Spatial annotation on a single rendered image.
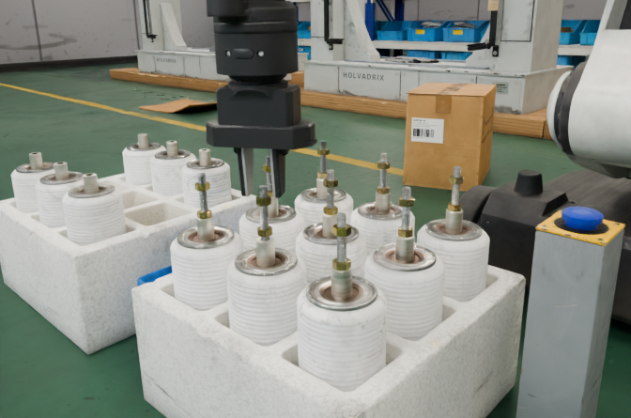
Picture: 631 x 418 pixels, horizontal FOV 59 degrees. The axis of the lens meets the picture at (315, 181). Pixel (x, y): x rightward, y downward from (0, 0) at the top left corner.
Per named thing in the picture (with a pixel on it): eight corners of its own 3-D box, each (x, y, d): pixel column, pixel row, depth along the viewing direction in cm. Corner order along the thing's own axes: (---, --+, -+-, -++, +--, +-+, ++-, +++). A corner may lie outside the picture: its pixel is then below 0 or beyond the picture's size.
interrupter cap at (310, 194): (291, 199, 90) (291, 195, 90) (318, 188, 96) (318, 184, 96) (330, 208, 86) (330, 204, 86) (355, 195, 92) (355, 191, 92)
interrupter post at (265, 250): (262, 270, 65) (261, 244, 64) (253, 263, 67) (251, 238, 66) (280, 265, 66) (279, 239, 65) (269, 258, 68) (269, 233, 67)
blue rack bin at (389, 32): (400, 38, 669) (401, 21, 663) (427, 38, 643) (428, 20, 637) (375, 40, 635) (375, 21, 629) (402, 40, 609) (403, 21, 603)
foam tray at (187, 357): (321, 301, 108) (320, 213, 103) (515, 384, 83) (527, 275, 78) (143, 399, 81) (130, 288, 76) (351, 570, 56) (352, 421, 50)
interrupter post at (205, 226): (216, 236, 75) (215, 213, 75) (214, 243, 73) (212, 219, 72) (199, 237, 75) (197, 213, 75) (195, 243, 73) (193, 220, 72)
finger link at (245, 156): (255, 190, 66) (253, 138, 64) (246, 198, 63) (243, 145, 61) (242, 189, 66) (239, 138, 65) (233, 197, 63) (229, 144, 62)
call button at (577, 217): (567, 220, 62) (569, 203, 62) (606, 228, 60) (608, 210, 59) (554, 230, 59) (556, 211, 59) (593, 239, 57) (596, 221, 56)
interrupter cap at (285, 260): (253, 285, 62) (253, 279, 61) (223, 262, 67) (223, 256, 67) (310, 267, 66) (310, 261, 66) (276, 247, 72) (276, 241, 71)
